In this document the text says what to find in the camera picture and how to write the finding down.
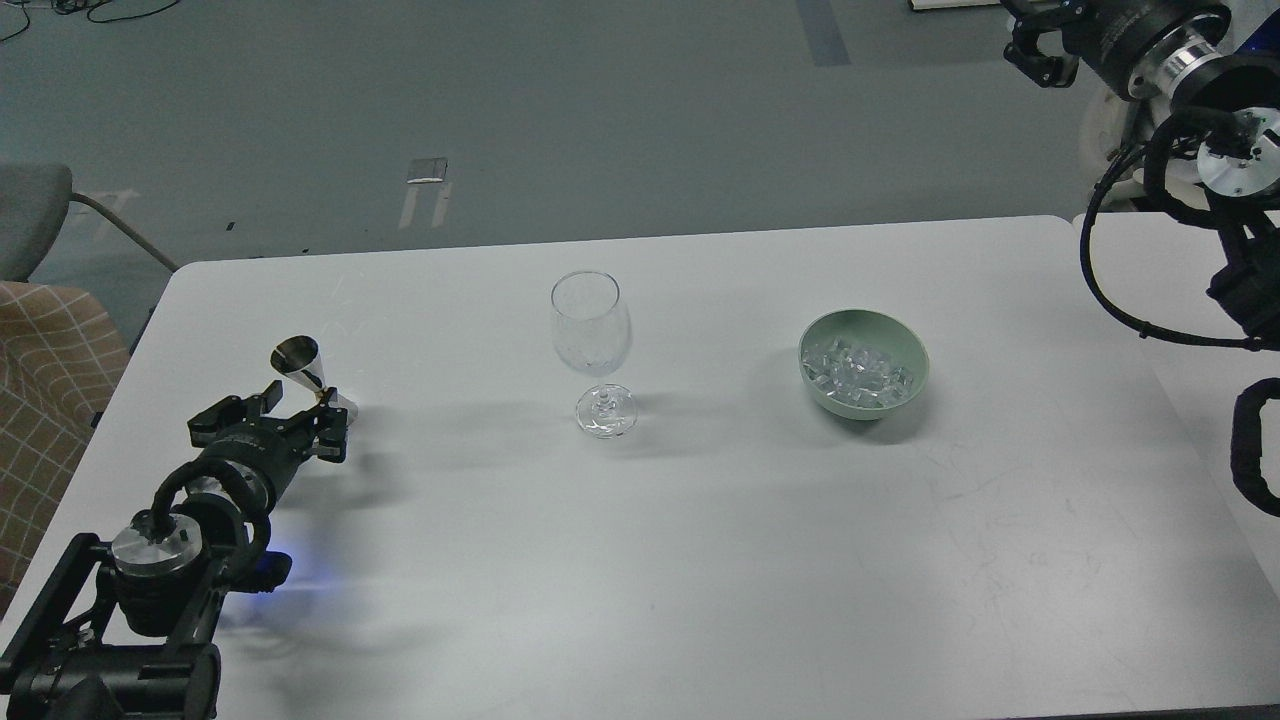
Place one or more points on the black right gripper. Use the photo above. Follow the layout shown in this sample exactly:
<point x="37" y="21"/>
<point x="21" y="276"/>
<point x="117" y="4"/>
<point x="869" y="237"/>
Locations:
<point x="1140" y="49"/>

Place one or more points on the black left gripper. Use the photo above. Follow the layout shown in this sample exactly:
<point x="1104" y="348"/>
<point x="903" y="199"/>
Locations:
<point x="268" y="454"/>

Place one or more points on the steel double cocktail jigger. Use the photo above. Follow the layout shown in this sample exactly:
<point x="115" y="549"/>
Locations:
<point x="298" y="358"/>

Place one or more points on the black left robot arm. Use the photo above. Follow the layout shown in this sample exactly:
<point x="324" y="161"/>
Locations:
<point x="124" y="627"/>

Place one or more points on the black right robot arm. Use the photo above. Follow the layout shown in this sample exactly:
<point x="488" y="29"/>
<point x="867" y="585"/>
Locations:
<point x="1211" y="163"/>

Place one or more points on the clear wine glass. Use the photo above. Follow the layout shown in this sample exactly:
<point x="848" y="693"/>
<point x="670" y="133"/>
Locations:
<point x="592" y="335"/>

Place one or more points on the pile of clear ice cubes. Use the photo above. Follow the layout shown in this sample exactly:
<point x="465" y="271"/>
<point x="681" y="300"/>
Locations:
<point x="856" y="375"/>

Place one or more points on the white office chair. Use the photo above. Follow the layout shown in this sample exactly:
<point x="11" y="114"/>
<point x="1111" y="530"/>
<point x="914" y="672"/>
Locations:
<point x="1107" y="124"/>

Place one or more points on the white board on floor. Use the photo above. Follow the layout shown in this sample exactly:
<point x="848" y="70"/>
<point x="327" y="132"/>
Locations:
<point x="938" y="5"/>

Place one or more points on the tan checkered cushion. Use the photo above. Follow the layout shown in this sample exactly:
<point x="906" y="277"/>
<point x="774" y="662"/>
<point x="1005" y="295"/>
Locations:
<point x="61" y="359"/>

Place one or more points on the silver floor plate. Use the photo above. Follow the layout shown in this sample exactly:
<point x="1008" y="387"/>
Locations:
<point x="427" y="171"/>

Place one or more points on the grey chair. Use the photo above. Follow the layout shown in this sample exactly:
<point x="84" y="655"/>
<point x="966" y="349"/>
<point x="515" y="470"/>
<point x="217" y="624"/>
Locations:
<point x="35" y="201"/>

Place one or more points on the green bowl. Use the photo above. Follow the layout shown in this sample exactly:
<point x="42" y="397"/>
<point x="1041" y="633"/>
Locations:
<point x="868" y="327"/>

